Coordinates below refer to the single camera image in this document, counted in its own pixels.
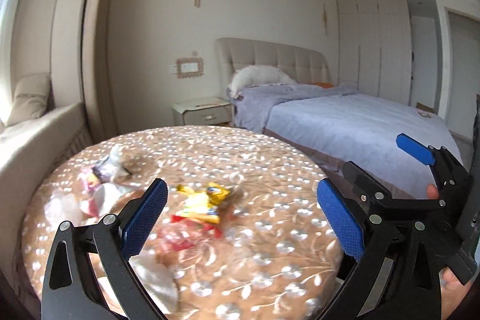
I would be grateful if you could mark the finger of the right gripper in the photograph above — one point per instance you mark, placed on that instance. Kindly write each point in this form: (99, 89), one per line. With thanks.
(446, 169)
(360, 181)

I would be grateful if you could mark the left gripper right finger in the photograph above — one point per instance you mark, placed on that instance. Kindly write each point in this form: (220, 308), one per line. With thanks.
(391, 273)

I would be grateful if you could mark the pink white wrapper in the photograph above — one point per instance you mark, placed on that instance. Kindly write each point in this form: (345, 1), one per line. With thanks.
(100, 197)

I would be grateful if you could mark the beige cushion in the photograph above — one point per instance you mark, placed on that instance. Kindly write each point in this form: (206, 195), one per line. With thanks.
(30, 99)

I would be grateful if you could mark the beige window seat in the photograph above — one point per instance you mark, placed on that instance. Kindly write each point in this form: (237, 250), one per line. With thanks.
(30, 151)

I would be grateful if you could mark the bed with lavender cover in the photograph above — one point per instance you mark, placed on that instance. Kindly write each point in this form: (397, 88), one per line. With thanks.
(335, 125)

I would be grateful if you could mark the beige wardrobe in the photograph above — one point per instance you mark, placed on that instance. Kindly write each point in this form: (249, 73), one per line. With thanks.
(375, 48)

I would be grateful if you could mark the grey room door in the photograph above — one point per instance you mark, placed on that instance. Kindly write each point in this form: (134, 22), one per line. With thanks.
(465, 74)

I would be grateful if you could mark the gold wall sconce right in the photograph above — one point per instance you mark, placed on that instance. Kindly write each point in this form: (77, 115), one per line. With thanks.
(324, 17)

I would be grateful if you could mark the person's right hand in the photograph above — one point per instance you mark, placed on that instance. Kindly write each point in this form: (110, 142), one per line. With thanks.
(452, 292)

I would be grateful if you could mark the grey white crumpled wrapper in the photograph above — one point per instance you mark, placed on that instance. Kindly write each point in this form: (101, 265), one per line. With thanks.
(110, 167)

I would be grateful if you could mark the white crumpled tissue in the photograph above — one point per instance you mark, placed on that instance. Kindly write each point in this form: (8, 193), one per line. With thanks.
(157, 281)

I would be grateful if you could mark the framed wall switch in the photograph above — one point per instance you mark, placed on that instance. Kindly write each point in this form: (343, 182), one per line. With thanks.
(189, 67)

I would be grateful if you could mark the white bedside nightstand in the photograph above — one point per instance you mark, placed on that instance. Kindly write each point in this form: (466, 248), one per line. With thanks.
(204, 112)

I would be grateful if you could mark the red plastic wrapper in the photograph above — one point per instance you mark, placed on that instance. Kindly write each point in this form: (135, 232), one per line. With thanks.
(184, 233)

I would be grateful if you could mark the beige tufted headboard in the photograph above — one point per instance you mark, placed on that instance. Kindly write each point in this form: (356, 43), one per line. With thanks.
(303, 65)

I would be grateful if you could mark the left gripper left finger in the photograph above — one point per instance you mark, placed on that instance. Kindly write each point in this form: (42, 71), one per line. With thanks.
(70, 288)

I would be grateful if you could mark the floral beige tablecloth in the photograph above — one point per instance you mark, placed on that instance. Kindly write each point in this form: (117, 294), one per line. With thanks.
(278, 257)

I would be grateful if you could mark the white fluffy pillow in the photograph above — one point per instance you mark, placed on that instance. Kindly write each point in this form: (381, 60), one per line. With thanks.
(255, 76)

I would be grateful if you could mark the yellow snack wrapper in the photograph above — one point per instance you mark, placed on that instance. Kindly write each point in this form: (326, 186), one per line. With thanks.
(203, 204)

